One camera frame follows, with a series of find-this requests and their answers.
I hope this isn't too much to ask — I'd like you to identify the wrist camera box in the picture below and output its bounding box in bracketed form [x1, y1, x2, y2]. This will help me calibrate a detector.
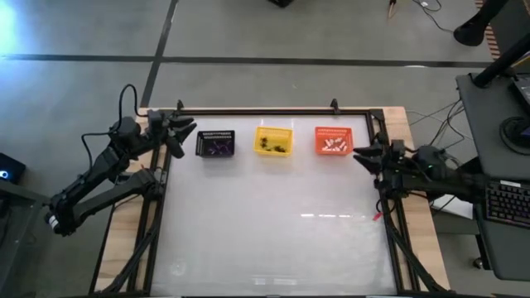
[165, 138, 186, 160]
[373, 173, 393, 192]

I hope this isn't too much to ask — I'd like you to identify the black plastic basket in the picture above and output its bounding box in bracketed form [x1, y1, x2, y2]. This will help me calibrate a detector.
[195, 129, 236, 159]

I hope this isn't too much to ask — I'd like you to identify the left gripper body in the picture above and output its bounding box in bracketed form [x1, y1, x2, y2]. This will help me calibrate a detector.
[147, 108, 177, 146]

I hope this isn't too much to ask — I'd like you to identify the yellow plastic basket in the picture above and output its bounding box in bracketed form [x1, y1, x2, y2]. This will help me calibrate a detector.
[253, 126, 294, 157]

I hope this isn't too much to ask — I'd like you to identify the white charger cable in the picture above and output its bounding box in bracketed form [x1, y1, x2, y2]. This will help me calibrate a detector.
[412, 0, 455, 34]

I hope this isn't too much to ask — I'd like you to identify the black backlit keyboard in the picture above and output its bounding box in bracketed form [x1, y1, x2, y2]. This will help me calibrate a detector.
[482, 178, 530, 230]

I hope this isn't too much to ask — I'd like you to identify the black box with blue light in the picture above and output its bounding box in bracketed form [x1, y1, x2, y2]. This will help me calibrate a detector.
[0, 151, 27, 186]

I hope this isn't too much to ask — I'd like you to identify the grey side table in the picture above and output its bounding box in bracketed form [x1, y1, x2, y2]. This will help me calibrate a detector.
[0, 181, 68, 298]

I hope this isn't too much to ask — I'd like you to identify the black diagonal stand pole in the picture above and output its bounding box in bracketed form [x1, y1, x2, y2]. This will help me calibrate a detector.
[471, 32, 530, 89]

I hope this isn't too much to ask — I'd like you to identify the thin black table cable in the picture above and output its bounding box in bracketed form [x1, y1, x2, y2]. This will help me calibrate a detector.
[374, 197, 398, 215]

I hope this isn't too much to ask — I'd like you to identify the person's foot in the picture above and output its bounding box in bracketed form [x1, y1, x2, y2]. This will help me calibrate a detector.
[453, 0, 510, 47]

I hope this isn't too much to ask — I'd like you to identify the black laptop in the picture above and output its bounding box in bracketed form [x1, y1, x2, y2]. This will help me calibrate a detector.
[508, 74, 530, 113]

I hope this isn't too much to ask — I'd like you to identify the black desk leg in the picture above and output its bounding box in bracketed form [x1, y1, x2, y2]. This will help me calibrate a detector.
[457, 156, 484, 177]

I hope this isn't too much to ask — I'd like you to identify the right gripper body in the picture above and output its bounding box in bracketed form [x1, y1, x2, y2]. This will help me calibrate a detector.
[373, 138, 411, 188]

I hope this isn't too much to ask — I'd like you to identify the round black monitor base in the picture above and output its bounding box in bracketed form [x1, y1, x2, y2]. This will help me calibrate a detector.
[499, 115, 530, 151]

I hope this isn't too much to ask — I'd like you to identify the red striped mat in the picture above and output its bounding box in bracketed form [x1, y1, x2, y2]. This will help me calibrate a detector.
[475, 0, 503, 62]

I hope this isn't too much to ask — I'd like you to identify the white paper sheet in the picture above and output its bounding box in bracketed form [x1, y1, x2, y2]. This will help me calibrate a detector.
[432, 194, 475, 220]

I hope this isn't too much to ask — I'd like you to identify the black metal table frame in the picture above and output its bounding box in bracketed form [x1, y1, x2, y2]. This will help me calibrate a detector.
[89, 106, 451, 297]

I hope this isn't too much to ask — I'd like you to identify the orange plastic basket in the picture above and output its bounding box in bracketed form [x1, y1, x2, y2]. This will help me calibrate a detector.
[314, 126, 354, 156]

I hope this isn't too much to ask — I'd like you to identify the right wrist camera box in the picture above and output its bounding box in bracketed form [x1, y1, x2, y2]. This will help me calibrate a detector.
[373, 173, 393, 192]

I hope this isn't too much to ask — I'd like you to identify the black floor cable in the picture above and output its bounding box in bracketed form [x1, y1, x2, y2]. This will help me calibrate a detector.
[430, 98, 467, 146]
[407, 108, 473, 142]

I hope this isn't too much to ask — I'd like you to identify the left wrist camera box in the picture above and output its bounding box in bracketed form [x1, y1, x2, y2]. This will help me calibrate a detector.
[165, 138, 186, 160]

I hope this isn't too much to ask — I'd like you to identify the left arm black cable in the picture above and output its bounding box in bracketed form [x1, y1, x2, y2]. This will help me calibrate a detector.
[80, 84, 151, 177]

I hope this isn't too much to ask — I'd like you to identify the dark grey desk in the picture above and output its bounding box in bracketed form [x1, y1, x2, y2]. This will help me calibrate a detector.
[455, 72, 530, 282]

